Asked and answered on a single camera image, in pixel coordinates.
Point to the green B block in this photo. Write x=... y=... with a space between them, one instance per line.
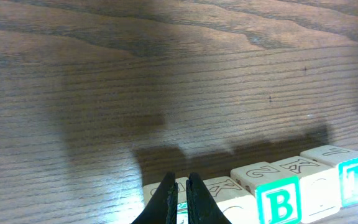
x=276 y=190

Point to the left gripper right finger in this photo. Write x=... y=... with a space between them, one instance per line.
x=202 y=209

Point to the blue T block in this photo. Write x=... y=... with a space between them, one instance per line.
x=345 y=161

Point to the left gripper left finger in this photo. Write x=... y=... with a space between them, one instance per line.
x=162 y=207

